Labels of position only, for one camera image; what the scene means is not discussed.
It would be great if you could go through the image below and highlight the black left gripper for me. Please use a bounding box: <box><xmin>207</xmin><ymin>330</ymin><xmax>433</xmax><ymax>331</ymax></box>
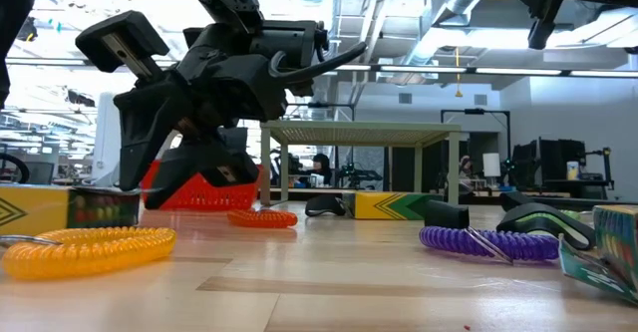
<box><xmin>74</xmin><ymin>10</ymin><xmax>331</xmax><ymax>211</ymax></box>

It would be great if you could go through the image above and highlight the orange coil wristband keychain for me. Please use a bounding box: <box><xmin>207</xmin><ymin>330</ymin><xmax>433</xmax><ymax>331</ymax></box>
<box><xmin>226</xmin><ymin>208</ymin><xmax>299</xmax><ymax>229</ymax></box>

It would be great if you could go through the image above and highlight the yellow coil wristband keychain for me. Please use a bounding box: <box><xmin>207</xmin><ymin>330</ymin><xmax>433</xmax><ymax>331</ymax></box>
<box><xmin>0</xmin><ymin>225</ymin><xmax>178</xmax><ymax>281</ymax></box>

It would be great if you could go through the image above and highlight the yellow green crayon box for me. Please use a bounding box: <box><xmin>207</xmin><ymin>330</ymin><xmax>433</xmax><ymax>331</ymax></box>
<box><xmin>342</xmin><ymin>190</ymin><xmax>440</xmax><ymax>221</ymax></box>
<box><xmin>0</xmin><ymin>184</ymin><xmax>142</xmax><ymax>237</ymax></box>
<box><xmin>557</xmin><ymin>203</ymin><xmax>638</xmax><ymax>307</ymax></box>

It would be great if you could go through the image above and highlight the purple coil wristband keychain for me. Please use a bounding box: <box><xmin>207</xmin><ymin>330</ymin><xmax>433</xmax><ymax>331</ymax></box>
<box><xmin>418</xmin><ymin>225</ymin><xmax>560</xmax><ymax>266</ymax></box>

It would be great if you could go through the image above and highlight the red plastic basket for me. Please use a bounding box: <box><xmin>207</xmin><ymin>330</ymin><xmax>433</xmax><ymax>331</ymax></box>
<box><xmin>141</xmin><ymin>160</ymin><xmax>263</xmax><ymax>212</ymax></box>

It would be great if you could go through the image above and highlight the yellow hanging pendant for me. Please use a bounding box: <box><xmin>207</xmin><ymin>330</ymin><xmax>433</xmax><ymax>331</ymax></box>
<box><xmin>453</xmin><ymin>46</ymin><xmax>464</xmax><ymax>99</ymax></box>

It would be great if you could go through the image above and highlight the long ceiling light strip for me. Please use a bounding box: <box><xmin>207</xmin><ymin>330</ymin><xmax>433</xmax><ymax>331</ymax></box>
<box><xmin>0</xmin><ymin>57</ymin><xmax>638</xmax><ymax>78</ymax></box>

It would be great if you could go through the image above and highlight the person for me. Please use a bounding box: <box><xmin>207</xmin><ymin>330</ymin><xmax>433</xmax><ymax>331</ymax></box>
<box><xmin>307</xmin><ymin>153</ymin><xmax>334</xmax><ymax>187</ymax></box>

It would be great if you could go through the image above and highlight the black equipment rack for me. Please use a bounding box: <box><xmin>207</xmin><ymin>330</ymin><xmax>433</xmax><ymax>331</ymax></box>
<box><xmin>511</xmin><ymin>138</ymin><xmax>615</xmax><ymax>199</ymax></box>

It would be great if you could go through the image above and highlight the small white panel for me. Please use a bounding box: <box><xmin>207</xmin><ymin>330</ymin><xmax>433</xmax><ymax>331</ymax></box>
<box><xmin>481</xmin><ymin>152</ymin><xmax>502</xmax><ymax>178</ymax></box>

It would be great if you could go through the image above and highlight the black ceiling dome device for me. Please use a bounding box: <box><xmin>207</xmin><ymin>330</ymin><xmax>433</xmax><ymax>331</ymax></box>
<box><xmin>17</xmin><ymin>17</ymin><xmax>39</xmax><ymax>42</ymax></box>

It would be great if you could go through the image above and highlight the black metal stand frame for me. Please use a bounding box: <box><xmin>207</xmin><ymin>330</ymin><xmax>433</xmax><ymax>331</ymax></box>
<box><xmin>440</xmin><ymin>108</ymin><xmax>512</xmax><ymax>188</ymax></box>

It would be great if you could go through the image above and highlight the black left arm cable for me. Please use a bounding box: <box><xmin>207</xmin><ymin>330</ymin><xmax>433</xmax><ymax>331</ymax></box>
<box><xmin>268</xmin><ymin>41</ymin><xmax>369</xmax><ymax>87</ymax></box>

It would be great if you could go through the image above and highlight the black aluminium table frame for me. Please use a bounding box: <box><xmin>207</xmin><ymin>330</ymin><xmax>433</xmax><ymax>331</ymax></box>
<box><xmin>268</xmin><ymin>186</ymin><xmax>638</xmax><ymax>211</ymax></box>

